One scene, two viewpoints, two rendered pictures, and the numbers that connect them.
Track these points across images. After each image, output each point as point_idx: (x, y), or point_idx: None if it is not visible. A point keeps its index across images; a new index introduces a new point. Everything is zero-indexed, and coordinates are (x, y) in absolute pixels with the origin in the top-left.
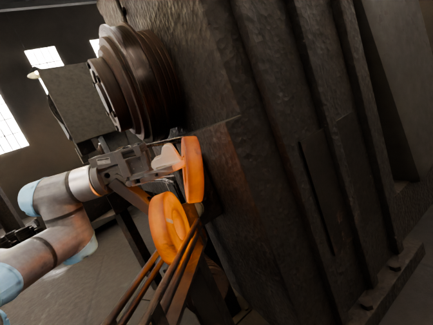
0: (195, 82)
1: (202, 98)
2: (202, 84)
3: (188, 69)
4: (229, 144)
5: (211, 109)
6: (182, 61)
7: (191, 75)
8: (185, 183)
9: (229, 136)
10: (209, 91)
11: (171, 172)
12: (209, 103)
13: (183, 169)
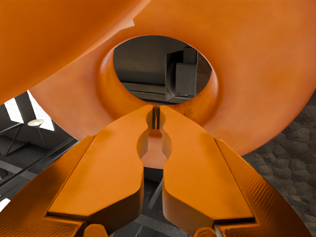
0: (304, 195)
1: (313, 169)
2: (281, 180)
3: (304, 217)
4: (209, 66)
5: (295, 138)
6: (313, 236)
7: (304, 208)
8: (158, 35)
9: (197, 82)
10: (267, 162)
11: (83, 140)
12: (289, 148)
13: (219, 90)
